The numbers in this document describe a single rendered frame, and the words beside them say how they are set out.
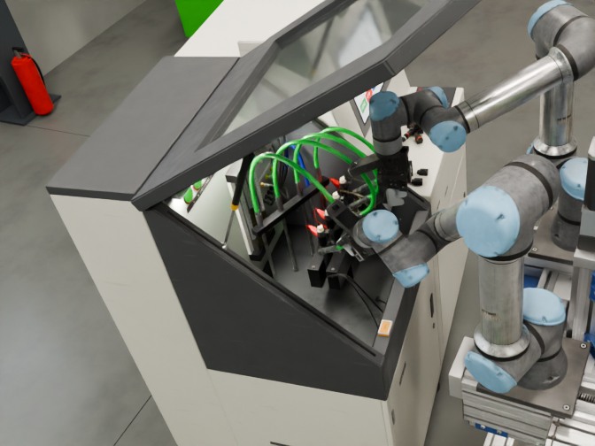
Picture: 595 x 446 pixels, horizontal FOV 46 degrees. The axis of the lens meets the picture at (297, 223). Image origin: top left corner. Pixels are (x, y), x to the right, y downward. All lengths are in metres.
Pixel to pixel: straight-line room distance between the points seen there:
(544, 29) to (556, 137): 0.33
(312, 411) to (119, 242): 0.79
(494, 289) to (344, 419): 0.94
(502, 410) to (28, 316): 2.74
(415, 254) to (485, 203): 0.40
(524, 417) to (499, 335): 0.43
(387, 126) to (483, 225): 0.56
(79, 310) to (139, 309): 1.73
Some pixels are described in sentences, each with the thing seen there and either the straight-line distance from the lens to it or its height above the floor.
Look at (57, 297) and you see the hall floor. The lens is 4.04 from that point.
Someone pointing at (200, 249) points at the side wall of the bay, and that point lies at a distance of 1.85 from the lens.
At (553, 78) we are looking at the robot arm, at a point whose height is 1.60.
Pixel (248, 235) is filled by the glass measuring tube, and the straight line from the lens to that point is 2.31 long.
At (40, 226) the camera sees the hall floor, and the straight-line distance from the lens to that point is 4.61.
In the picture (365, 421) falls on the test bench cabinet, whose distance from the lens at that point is 2.21.
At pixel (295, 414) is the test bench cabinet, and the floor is 0.63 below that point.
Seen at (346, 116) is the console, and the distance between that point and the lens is 2.40.
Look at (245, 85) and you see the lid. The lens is 1.97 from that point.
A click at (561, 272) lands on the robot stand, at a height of 0.95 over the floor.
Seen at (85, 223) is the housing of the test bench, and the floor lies 1.38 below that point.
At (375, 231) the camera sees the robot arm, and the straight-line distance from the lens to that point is 1.60.
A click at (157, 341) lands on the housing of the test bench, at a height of 0.90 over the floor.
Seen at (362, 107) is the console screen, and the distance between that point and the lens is 2.52.
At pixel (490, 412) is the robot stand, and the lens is 1.97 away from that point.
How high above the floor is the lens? 2.50
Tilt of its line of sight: 40 degrees down
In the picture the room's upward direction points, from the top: 13 degrees counter-clockwise
